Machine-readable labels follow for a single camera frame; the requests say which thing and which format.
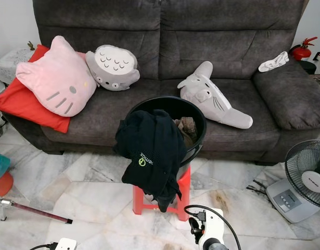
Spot black round laundry basket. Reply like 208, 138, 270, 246
126, 95, 208, 168

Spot brown cloth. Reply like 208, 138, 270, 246
173, 116, 199, 149

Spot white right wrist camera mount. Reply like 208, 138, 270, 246
201, 208, 225, 250

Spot white lace side table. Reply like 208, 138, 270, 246
0, 47, 35, 86

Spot red plastic bin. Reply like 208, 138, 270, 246
0, 172, 15, 197

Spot dark grey fabric sofa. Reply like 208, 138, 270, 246
1, 0, 320, 166

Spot pink cat face cushion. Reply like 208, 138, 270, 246
15, 35, 98, 118

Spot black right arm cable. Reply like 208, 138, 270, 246
183, 204, 242, 250

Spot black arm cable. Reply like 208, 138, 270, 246
183, 204, 242, 250
29, 242, 59, 250

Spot red cushion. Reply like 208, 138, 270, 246
0, 44, 83, 134

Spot red plastic stool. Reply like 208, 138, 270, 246
132, 166, 191, 222

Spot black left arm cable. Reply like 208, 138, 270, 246
29, 242, 59, 250

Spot round grey owl plush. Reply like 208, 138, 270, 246
85, 44, 141, 92

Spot black shirt green logo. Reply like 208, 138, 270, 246
114, 108, 187, 213

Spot grey totoro plush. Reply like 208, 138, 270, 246
177, 61, 254, 130

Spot grey standing fan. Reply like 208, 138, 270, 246
265, 139, 320, 224

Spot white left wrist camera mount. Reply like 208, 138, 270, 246
55, 237, 77, 250

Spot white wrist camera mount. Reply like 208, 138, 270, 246
201, 208, 225, 250
55, 237, 77, 250

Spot red fire extinguisher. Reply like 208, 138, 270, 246
289, 36, 318, 61

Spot white sock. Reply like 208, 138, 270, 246
258, 51, 290, 73

